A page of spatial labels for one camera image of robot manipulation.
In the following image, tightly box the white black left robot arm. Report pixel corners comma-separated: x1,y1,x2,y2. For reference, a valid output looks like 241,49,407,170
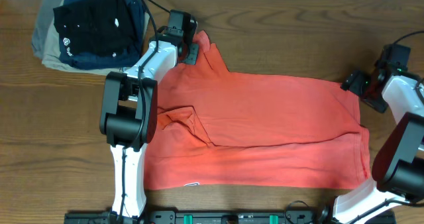
99,40,199,223

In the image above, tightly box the black folded polo shirt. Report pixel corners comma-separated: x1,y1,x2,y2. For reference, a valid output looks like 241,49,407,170
54,0,136,56

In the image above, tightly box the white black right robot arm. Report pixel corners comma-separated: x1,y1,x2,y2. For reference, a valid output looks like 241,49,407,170
319,70,423,223

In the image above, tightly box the grey folded garment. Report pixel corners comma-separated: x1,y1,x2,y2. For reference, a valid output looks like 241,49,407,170
31,0,63,59

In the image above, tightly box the navy folded shirt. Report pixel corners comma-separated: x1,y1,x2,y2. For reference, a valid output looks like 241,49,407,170
53,0,145,70

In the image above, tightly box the orange red t-shirt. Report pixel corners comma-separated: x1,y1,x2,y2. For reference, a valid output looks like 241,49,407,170
144,32,370,190

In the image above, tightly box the khaki folded garment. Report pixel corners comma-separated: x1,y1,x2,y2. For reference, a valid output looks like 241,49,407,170
41,0,148,76

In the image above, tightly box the black mounting rail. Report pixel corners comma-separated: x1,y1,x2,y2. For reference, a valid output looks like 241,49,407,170
64,207,397,224

